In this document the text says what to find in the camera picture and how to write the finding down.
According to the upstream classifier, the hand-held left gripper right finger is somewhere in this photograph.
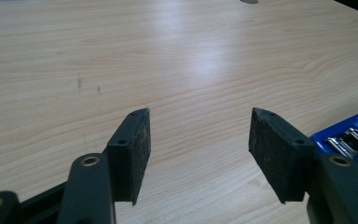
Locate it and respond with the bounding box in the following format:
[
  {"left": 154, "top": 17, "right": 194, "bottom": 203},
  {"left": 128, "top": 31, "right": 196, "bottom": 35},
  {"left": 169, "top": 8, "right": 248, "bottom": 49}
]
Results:
[{"left": 248, "top": 107, "right": 358, "bottom": 224}]

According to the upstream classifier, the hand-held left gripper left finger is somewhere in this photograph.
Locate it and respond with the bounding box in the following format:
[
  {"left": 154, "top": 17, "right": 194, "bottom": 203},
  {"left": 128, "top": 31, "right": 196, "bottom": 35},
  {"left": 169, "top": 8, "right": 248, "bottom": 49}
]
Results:
[{"left": 56, "top": 107, "right": 152, "bottom": 224}]

